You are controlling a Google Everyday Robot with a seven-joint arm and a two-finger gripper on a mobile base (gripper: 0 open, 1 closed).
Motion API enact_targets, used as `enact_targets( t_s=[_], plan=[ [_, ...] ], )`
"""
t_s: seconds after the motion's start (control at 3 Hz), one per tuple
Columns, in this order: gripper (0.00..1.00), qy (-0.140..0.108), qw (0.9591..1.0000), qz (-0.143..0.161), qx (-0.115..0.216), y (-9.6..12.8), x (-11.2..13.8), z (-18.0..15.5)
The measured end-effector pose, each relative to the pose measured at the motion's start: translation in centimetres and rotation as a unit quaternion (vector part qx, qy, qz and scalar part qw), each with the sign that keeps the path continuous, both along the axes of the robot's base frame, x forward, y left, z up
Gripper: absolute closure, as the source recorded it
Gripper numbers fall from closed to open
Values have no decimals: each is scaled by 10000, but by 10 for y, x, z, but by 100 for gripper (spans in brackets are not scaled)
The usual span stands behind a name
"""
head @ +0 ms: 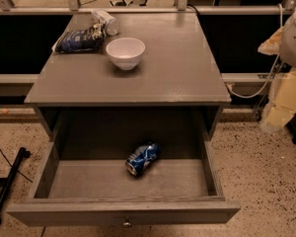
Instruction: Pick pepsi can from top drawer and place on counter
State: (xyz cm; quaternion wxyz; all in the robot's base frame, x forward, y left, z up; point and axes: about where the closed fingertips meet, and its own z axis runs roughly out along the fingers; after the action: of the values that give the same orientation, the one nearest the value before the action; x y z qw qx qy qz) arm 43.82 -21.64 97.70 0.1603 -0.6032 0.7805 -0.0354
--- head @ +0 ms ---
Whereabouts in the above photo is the blue pepsi can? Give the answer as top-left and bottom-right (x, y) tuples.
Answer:
(125, 142), (161, 177)

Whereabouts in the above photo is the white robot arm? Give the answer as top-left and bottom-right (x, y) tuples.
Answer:
(258, 8), (296, 133)

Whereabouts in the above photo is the grey cabinet counter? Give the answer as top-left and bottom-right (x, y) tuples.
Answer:
(24, 12), (232, 140)

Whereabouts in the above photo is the open grey drawer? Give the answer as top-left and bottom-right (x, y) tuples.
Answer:
(7, 107), (240, 226)

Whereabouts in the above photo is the metal drawer knob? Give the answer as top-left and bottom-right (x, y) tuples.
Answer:
(122, 216), (132, 228)

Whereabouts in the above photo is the white bowl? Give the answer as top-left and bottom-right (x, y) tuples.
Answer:
(106, 38), (145, 70)

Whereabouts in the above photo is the blue chip bag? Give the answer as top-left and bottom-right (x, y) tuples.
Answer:
(52, 24), (106, 53)

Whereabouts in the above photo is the clear plastic bottle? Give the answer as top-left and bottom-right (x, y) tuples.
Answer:
(92, 9), (120, 37)

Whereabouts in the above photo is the black stand leg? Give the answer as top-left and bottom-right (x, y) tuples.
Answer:
(0, 147), (31, 224)

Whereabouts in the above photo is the grey metal railing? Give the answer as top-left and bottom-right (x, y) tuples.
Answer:
(0, 0), (296, 15)

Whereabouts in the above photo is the white cable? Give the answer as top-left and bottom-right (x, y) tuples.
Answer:
(226, 3), (284, 100)

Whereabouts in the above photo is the black floor cable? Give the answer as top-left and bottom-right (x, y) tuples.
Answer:
(0, 133), (34, 184)

